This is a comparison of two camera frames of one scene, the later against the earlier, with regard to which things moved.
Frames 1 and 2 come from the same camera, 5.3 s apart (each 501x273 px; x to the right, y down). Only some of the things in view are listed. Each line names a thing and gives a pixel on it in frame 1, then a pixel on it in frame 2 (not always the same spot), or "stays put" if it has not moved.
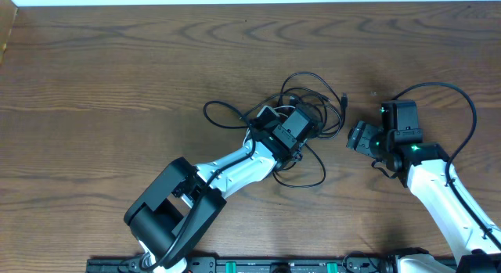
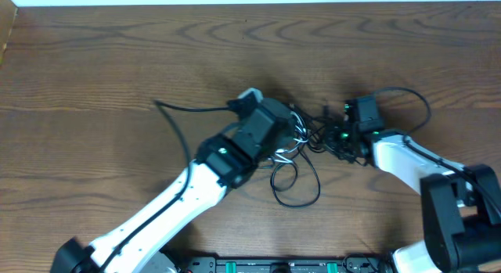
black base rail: (306, 265) stays put
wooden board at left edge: (8, 14) stays put
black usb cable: (308, 90) → (295, 182)
